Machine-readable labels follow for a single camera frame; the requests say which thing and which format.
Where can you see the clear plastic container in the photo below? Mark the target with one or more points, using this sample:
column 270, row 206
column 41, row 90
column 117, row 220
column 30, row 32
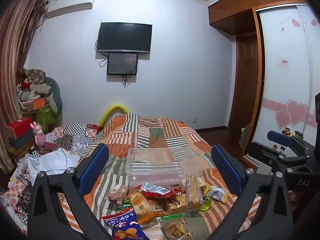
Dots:
column 155, row 170

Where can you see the red snack packet white label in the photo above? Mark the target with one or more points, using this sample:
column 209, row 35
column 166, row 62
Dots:
column 157, row 189

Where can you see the large pink heart sticker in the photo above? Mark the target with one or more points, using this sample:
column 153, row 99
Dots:
column 297, row 112

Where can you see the green snack packet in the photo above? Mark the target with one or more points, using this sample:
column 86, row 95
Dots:
column 122, row 206

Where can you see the white cloth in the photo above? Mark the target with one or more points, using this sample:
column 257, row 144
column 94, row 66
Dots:
column 55, row 162

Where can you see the striped brown curtain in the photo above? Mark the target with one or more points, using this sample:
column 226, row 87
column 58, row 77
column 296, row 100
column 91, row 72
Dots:
column 15, row 55

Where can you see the white air conditioner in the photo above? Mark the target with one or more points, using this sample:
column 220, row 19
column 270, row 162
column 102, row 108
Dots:
column 70, row 5

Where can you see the pink bunny toy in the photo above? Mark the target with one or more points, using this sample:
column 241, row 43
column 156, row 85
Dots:
column 38, row 135

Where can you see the clear biscuit packet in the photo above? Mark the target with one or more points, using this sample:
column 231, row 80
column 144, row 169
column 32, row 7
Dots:
column 193, row 192

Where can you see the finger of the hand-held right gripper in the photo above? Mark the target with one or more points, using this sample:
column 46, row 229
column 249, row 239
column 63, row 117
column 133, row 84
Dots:
column 262, row 152
column 278, row 137

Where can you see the red box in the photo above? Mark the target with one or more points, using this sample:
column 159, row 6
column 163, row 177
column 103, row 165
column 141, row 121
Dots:
column 20, row 127

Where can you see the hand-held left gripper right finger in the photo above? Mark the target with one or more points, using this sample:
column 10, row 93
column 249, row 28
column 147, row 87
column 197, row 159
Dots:
column 226, row 171

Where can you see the clear walnut pastry packet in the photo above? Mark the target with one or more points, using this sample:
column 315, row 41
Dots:
column 175, row 230

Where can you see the black wall television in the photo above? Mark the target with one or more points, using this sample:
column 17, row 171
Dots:
column 123, row 37

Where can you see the white red paper label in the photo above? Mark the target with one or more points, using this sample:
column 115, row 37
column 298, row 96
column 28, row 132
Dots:
column 283, row 62

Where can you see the small pink heart sticker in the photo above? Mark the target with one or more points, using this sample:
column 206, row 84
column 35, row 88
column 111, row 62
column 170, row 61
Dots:
column 282, row 118

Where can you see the dark grey box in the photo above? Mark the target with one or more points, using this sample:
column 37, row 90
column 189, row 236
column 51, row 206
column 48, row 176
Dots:
column 21, row 140

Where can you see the striped patchwork blanket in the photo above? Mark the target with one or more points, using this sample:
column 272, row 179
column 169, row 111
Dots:
column 150, row 135

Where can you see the brown pastry packet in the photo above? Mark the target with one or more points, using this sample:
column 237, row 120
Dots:
column 175, row 202

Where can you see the checked patchwork quilt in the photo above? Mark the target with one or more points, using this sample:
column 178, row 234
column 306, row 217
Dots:
column 72, row 135

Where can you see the orange stick snack packet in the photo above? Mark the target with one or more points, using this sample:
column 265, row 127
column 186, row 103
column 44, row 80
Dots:
column 150, row 216

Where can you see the grey plush toy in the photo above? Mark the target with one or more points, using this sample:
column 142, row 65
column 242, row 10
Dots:
column 50, row 90

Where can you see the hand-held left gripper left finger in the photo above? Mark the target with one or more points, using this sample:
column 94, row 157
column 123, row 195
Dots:
column 93, row 171

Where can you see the pink wafer packet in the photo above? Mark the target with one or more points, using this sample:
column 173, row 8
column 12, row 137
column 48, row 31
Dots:
column 117, row 192

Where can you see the brown wooden door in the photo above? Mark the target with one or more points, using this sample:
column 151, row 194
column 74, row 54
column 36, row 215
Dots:
column 243, row 85

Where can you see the orange cardboard box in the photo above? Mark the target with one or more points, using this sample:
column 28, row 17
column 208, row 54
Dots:
column 35, row 104

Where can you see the yellow padded bed rail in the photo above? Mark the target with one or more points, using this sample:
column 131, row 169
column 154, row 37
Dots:
column 110, row 110

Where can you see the grey cloth bundle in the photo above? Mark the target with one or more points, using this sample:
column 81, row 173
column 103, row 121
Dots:
column 245, row 137

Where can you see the blue chip packet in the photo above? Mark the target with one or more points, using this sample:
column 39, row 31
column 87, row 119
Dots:
column 122, row 227

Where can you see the green bag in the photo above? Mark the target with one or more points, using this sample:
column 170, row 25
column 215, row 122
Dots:
column 46, row 117

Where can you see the grey yellow snack packet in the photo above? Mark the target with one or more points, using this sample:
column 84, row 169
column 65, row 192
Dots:
column 217, row 194

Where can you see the patterned cushion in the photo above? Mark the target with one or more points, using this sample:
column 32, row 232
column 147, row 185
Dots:
column 35, row 76

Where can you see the small black wall monitor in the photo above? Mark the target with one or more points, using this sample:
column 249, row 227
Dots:
column 122, row 63

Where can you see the green jelly cup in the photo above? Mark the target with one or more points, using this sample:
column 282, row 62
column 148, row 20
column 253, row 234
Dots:
column 206, row 203

